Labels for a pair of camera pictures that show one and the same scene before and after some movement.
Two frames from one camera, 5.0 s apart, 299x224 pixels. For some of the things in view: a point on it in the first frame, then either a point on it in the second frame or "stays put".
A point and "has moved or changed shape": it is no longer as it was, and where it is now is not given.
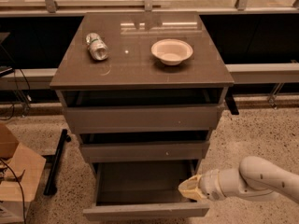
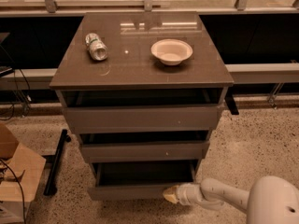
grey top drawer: [95, 119] stays put
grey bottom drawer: [144, 190] has moved or changed shape
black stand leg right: [231, 103] stays put
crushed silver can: [96, 47] stays put
